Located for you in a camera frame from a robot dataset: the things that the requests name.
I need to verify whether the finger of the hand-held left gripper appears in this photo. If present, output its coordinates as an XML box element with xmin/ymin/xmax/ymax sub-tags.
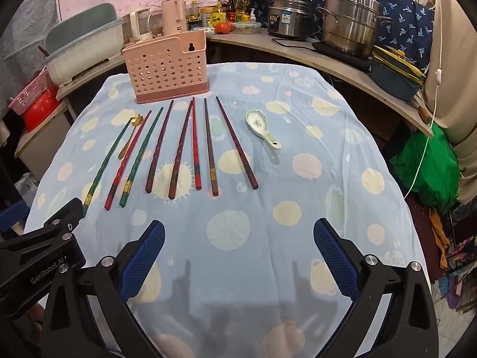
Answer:
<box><xmin>0</xmin><ymin>197</ymin><xmax>84</xmax><ymax>266</ymax></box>
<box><xmin>0</xmin><ymin>204</ymin><xmax>19</xmax><ymax>234</ymax></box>

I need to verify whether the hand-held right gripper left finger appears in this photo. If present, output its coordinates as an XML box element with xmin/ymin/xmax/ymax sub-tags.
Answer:
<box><xmin>41</xmin><ymin>219</ymin><xmax>166</xmax><ymax>358</ymax></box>

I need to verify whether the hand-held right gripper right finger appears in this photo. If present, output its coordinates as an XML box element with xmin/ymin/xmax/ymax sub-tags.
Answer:
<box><xmin>313</xmin><ymin>218</ymin><xmax>440</xmax><ymax>358</ymax></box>

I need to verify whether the green chopstick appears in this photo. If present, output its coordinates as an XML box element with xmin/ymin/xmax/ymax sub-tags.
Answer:
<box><xmin>83</xmin><ymin>118</ymin><xmax>134</xmax><ymax>217</ymax></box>
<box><xmin>119</xmin><ymin>107</ymin><xmax>165</xmax><ymax>207</ymax></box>

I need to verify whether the red chopstick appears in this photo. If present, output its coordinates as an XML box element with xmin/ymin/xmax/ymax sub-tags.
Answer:
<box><xmin>104</xmin><ymin>110</ymin><xmax>153</xmax><ymax>210</ymax></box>
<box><xmin>191</xmin><ymin>97</ymin><xmax>202</xmax><ymax>191</ymax></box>

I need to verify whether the brown chopstick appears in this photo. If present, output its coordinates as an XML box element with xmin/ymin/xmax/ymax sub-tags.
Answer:
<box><xmin>203</xmin><ymin>98</ymin><xmax>219</xmax><ymax>197</ymax></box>

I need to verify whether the maroon chopstick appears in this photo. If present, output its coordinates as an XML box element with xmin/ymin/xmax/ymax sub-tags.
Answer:
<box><xmin>168</xmin><ymin>99</ymin><xmax>193</xmax><ymax>200</ymax></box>
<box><xmin>145</xmin><ymin>99</ymin><xmax>174</xmax><ymax>195</ymax></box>
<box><xmin>215</xmin><ymin>96</ymin><xmax>259</xmax><ymax>191</ymax></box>

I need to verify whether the white ceramic soup spoon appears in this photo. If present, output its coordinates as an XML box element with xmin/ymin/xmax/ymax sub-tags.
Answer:
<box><xmin>245</xmin><ymin>109</ymin><xmax>283</xmax><ymax>150</ymax></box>

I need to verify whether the pink perforated utensil holder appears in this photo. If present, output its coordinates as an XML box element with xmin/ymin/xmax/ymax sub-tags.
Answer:
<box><xmin>122</xmin><ymin>29</ymin><xmax>212</xmax><ymax>105</ymax></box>

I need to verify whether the orange cloth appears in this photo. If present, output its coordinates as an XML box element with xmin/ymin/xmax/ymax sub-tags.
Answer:
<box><xmin>428</xmin><ymin>208</ymin><xmax>452</xmax><ymax>269</ymax></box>

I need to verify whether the blue dotted tablecloth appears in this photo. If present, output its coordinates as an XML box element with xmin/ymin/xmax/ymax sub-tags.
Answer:
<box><xmin>24</xmin><ymin>61</ymin><xmax>433</xmax><ymax>358</ymax></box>

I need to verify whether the red plastic basin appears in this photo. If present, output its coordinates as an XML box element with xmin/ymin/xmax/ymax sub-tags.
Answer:
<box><xmin>23</xmin><ymin>89</ymin><xmax>61</xmax><ymax>132</ymax></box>

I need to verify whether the gold flower spoon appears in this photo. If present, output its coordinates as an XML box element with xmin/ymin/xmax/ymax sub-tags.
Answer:
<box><xmin>118</xmin><ymin>114</ymin><xmax>145</xmax><ymax>160</ymax></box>

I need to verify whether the pink plastic basket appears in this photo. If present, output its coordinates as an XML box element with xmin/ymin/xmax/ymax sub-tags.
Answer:
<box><xmin>8</xmin><ymin>71</ymin><xmax>51</xmax><ymax>115</ymax></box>

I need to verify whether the green plastic bag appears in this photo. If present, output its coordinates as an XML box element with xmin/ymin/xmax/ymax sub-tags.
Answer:
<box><xmin>389</xmin><ymin>121</ymin><xmax>461</xmax><ymax>209</ymax></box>

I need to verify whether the teal and white basin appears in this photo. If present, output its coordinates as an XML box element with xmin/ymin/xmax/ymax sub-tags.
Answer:
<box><xmin>45</xmin><ymin>3</ymin><xmax>125</xmax><ymax>84</ymax></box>

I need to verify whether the green casserole dish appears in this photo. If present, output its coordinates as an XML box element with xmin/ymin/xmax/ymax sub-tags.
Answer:
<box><xmin>371</xmin><ymin>45</ymin><xmax>428</xmax><ymax>101</ymax></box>

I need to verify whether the black induction cooker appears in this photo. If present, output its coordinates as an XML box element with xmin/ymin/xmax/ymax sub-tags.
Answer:
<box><xmin>311</xmin><ymin>41</ymin><xmax>373</xmax><ymax>72</ymax></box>

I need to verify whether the curved wooden counter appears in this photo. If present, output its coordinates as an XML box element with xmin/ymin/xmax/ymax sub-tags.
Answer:
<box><xmin>207</xmin><ymin>32</ymin><xmax>435</xmax><ymax>138</ymax></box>

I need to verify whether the beige curtain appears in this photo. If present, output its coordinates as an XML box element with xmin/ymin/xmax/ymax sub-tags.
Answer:
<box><xmin>413</xmin><ymin>0</ymin><xmax>477</xmax><ymax>206</ymax></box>

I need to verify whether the pink thermos jug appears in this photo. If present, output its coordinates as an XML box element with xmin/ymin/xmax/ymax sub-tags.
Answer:
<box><xmin>161</xmin><ymin>0</ymin><xmax>187</xmax><ymax>37</ymax></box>

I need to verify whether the steel steamer pot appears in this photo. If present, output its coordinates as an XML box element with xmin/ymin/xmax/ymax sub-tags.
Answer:
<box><xmin>317</xmin><ymin>0</ymin><xmax>394</xmax><ymax>59</ymax></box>

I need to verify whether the steel rice cooker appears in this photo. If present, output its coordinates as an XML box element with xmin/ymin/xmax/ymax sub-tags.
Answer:
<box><xmin>268</xmin><ymin>0</ymin><xmax>318</xmax><ymax>40</ymax></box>

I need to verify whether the clear plastic food container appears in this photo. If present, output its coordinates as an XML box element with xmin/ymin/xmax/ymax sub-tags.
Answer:
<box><xmin>231</xmin><ymin>20</ymin><xmax>262</xmax><ymax>34</ymax></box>

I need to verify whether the yellow label jar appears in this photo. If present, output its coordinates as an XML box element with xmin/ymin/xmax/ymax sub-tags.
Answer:
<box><xmin>199</xmin><ymin>5</ymin><xmax>226</xmax><ymax>27</ymax></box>

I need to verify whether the yellow cooking oil bottle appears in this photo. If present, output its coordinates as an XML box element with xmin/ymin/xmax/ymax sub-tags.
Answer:
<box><xmin>236</xmin><ymin>0</ymin><xmax>251</xmax><ymax>23</ymax></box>

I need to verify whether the white cable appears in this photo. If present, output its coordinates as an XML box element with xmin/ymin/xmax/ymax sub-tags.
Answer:
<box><xmin>404</xmin><ymin>0</ymin><xmax>445</xmax><ymax>199</ymax></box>

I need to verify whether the black power cord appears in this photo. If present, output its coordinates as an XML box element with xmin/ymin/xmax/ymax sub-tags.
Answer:
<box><xmin>275</xmin><ymin>36</ymin><xmax>322</xmax><ymax>47</ymax></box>

